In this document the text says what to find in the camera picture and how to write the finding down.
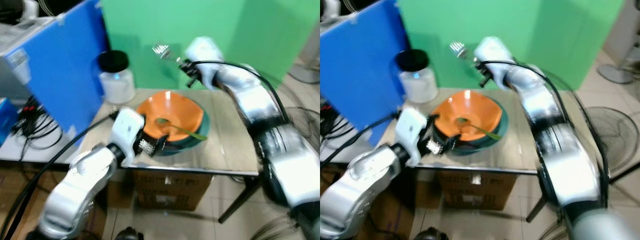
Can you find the silver metal fork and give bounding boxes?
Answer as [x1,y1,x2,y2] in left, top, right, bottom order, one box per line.
[448,41,477,62]
[151,43,184,64]

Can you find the orange bowl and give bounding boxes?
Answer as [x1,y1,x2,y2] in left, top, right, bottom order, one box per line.
[135,90,205,142]
[430,89,503,142]

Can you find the green spoon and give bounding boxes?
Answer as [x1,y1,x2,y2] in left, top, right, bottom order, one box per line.
[454,117,503,141]
[154,117,208,141]

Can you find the dark green bowl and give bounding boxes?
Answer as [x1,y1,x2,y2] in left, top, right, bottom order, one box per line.
[150,109,210,156]
[440,106,510,152]

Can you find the clear jar with black lid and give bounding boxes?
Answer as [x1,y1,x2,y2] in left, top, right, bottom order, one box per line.
[394,48,439,105]
[97,50,136,105]

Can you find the brown cardboard box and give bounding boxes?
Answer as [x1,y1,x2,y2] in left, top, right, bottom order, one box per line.
[436,170,519,212]
[131,169,214,212]

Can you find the green partition board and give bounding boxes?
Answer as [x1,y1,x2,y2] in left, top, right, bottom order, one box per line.
[397,0,627,92]
[99,0,321,92]

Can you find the black robot foot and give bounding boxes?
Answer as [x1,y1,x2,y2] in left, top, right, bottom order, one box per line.
[113,226,146,240]
[412,227,449,240]

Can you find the black table leg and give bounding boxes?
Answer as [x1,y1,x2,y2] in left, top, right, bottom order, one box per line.
[525,196,552,224]
[218,174,262,225]

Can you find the blue partition board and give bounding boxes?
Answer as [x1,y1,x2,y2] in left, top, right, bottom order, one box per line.
[2,0,110,147]
[320,0,402,135]

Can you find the grey round fan base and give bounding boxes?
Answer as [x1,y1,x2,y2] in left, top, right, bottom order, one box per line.
[289,62,321,85]
[597,62,637,85]

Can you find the black floor fan head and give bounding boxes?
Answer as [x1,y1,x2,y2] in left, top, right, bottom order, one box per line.
[277,106,321,151]
[581,105,640,167]

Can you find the blue box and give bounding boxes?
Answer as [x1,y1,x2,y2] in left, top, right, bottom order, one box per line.
[0,97,19,147]

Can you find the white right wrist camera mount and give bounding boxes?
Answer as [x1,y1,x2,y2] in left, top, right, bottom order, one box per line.
[473,36,514,76]
[184,36,225,77]

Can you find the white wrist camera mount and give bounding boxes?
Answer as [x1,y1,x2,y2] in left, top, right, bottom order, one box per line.
[108,107,146,167]
[473,36,514,76]
[395,105,437,166]
[184,36,225,77]

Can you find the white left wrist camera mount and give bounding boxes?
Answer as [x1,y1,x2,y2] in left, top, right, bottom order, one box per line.
[395,105,437,166]
[108,107,146,167]

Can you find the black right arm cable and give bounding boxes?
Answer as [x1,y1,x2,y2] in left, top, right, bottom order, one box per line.
[192,59,290,127]
[480,59,610,211]

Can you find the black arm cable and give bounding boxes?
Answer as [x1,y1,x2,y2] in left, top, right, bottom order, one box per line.
[0,113,120,240]
[192,59,290,127]
[320,112,402,170]
[480,59,610,211]

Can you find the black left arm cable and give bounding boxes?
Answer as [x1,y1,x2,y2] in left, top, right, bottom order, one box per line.
[320,112,402,170]
[0,113,120,240]

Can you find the tangled black cables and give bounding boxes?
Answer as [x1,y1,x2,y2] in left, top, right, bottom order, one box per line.
[320,97,341,136]
[9,96,65,162]

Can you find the wire fan grille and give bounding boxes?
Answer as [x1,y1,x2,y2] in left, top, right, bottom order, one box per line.
[249,214,312,240]
[539,219,572,240]

